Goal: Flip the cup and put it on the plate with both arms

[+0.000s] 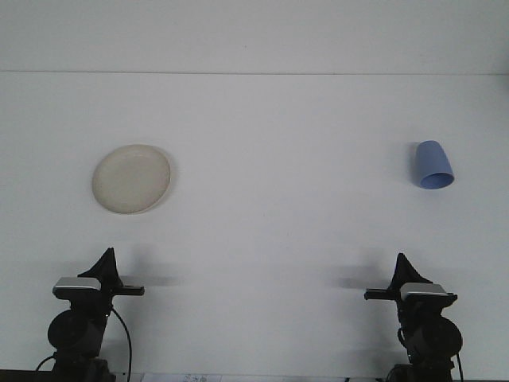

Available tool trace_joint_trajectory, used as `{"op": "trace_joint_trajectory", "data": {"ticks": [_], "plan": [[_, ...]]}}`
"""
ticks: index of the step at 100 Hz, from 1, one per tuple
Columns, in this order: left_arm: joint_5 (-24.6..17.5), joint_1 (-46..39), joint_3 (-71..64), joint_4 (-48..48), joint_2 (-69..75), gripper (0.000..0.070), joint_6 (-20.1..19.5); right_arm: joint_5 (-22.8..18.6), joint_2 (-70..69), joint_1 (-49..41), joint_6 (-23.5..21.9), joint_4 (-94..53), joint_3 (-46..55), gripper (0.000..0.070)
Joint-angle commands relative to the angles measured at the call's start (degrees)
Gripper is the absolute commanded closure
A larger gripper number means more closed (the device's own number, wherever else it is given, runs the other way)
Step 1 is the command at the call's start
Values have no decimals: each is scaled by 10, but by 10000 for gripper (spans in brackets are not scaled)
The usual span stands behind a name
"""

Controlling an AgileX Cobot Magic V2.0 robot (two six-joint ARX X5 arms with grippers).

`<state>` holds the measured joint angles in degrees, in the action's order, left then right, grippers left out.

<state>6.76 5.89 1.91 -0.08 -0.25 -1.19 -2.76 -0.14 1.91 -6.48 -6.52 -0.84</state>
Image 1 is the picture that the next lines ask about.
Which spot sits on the pale blue cup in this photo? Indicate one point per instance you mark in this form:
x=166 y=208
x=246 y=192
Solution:
x=431 y=163

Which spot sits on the pale round plate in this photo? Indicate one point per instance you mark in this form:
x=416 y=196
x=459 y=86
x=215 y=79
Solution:
x=131 y=179

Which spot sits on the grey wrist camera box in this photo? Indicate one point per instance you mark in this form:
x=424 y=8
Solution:
x=75 y=284
x=423 y=289

